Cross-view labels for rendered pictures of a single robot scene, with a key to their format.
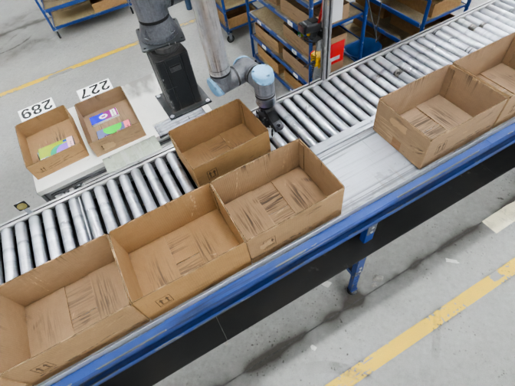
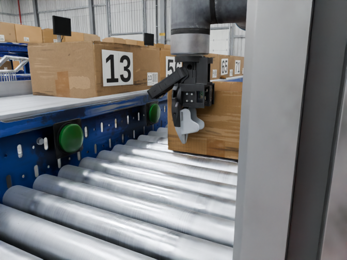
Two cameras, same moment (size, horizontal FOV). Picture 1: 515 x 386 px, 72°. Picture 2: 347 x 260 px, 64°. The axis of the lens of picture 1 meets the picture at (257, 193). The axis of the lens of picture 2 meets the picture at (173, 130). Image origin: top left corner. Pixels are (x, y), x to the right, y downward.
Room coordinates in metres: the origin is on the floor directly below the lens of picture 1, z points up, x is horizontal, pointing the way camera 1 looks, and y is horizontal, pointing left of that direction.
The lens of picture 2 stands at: (1.72, -0.60, 0.98)
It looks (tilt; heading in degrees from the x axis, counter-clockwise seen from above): 13 degrees down; 137
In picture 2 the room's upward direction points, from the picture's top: straight up
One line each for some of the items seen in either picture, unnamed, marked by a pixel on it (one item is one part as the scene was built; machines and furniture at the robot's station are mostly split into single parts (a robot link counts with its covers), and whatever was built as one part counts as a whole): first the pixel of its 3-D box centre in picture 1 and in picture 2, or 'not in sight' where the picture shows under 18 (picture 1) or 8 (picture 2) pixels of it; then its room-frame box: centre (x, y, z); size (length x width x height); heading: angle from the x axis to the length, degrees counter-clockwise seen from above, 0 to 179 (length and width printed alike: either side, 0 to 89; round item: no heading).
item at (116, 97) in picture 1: (109, 119); not in sight; (1.62, 0.73, 0.80); 0.38 x 0.28 x 0.10; 20
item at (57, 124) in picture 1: (51, 140); not in sight; (1.54, 1.05, 0.80); 0.38 x 0.28 x 0.10; 23
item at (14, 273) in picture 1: (11, 272); not in sight; (0.81, 1.12, 0.72); 0.52 x 0.05 x 0.05; 20
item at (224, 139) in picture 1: (220, 143); (235, 112); (1.23, 0.13, 0.83); 0.39 x 0.29 x 0.17; 112
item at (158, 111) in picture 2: not in sight; (155, 113); (0.96, 0.03, 0.81); 0.07 x 0.01 x 0.07; 110
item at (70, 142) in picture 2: not in sight; (72, 138); (1.09, -0.34, 0.81); 0.07 x 0.01 x 0.07; 110
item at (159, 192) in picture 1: (162, 198); not in sight; (1.05, 0.45, 0.72); 0.52 x 0.05 x 0.05; 20
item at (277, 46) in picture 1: (280, 31); not in sight; (2.89, -0.47, 0.39); 0.40 x 0.30 x 0.10; 21
